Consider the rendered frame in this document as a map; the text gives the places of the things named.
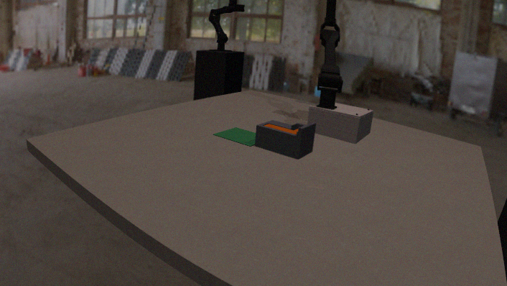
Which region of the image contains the orange l-shaped part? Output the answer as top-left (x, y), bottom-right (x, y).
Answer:
top-left (264, 124), bottom-right (298, 134)

